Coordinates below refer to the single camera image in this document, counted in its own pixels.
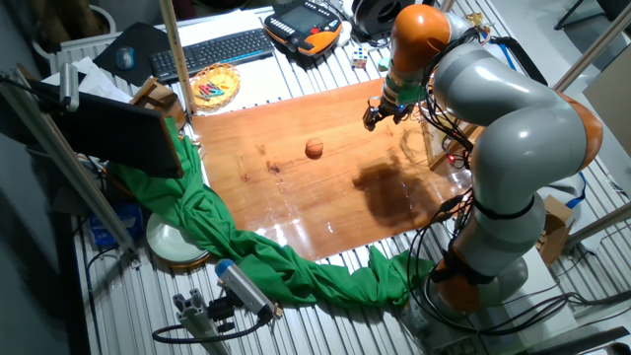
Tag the small orange toy basketball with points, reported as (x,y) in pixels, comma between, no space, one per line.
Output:
(314,148)

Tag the silver camera with blue end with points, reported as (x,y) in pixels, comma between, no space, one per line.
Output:
(244,288)

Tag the black flat monitor panel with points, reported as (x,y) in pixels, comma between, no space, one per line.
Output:
(113,133)

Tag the white radiator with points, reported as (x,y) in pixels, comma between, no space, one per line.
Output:
(74,51)

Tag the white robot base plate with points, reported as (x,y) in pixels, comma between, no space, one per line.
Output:
(542,286)

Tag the brown cardboard box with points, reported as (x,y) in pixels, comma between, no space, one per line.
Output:
(554,232)

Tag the red clothespin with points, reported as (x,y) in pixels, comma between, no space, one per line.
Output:
(206,90)

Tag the rubik's cube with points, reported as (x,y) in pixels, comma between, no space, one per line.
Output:
(359,58)

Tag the white plastic object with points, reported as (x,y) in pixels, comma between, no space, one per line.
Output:
(343,32)

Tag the long diagonal aluminium frame bar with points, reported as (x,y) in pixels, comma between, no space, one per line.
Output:
(74,172)

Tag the white round plate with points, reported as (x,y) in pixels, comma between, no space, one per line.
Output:
(170,241)

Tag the glossy wooden board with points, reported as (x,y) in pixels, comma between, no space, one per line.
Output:
(296,197)

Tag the loose white papers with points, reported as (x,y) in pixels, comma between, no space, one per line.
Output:
(93,79)

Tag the plain silver depth camera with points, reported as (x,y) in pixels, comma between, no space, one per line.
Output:
(69,86)

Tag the black filament spool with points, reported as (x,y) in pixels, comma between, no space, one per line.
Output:
(379,15)

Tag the blue computer mouse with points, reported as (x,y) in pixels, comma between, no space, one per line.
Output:
(124,57)

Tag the black mouse pad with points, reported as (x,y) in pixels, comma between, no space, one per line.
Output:
(145,39)

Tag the black computer keyboard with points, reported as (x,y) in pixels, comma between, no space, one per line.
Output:
(212,51)

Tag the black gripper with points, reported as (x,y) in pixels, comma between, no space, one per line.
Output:
(394,109)

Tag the blue clothespin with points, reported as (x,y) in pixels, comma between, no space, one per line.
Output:
(216,91)

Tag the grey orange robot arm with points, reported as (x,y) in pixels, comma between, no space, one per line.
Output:
(517,133)

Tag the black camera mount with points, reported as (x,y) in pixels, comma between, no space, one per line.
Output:
(222,310)

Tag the blue box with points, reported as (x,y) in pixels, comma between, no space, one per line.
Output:
(118,222)

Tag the large white paper sheet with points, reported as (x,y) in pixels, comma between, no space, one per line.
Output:
(256,79)

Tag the green cloth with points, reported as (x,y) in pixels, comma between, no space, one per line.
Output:
(197,207)

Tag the yellow wicker basket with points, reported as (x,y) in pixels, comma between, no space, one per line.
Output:
(228,74)

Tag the small wooden box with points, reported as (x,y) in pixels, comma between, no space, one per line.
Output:
(158,98)

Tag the beige flat board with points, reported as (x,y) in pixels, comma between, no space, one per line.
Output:
(611,93)

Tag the orange black teach pendant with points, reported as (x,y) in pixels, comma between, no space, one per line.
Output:
(301,22)

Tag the wooden pole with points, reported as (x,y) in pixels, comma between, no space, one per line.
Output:
(175,49)

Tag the short aluminium profile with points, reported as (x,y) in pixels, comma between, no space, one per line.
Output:
(194,315)

